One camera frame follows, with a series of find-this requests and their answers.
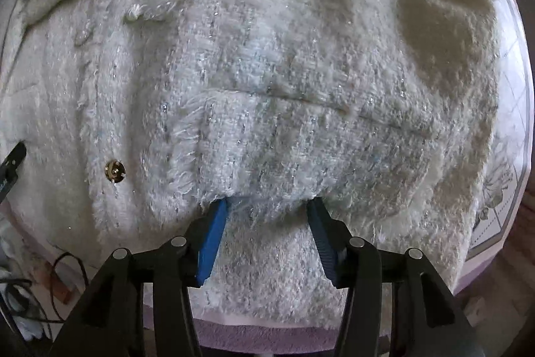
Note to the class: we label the white fuzzy tweed jacket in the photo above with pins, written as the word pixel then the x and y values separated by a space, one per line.
pixel 250 89

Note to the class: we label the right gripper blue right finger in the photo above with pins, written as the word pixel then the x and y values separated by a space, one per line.
pixel 426 319

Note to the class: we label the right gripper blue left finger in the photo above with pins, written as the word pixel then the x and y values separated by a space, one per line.
pixel 108 318

